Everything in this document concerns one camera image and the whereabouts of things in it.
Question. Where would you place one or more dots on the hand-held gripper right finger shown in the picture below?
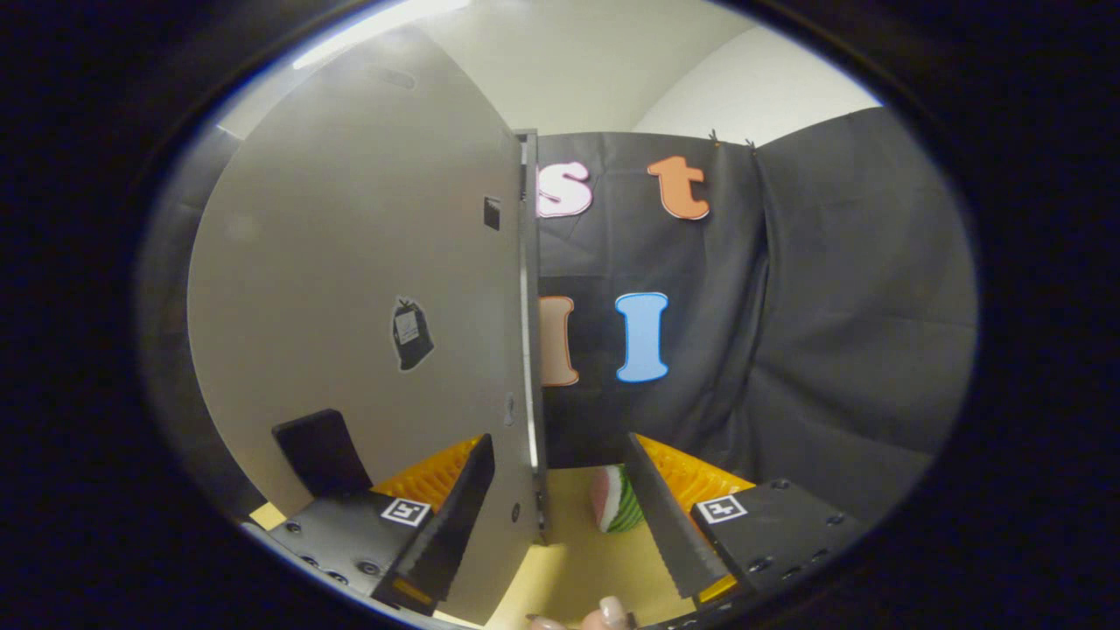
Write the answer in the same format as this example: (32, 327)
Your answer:
(669, 525)

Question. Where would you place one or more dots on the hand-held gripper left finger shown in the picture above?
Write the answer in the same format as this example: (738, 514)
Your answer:
(451, 525)

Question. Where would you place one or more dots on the grey shoe cabinet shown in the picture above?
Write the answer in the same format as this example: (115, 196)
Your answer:
(535, 262)

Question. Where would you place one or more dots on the white shoe cabinet door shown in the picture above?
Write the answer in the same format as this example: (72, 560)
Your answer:
(332, 219)

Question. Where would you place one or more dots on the watermelon slice toy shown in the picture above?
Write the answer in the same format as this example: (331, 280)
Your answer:
(617, 503)

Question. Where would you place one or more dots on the black backdrop cloth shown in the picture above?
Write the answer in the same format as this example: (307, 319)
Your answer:
(831, 306)

